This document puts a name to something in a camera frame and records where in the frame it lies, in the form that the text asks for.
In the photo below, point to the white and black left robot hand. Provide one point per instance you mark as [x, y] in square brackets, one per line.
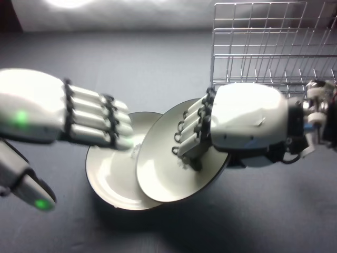
[31, 105]

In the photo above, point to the white plate with dark rim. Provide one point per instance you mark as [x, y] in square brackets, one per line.
[163, 168]
[113, 174]

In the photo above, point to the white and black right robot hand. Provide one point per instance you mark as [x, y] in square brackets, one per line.
[245, 118]

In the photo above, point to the grey table cloth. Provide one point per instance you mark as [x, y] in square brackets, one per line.
[237, 224]

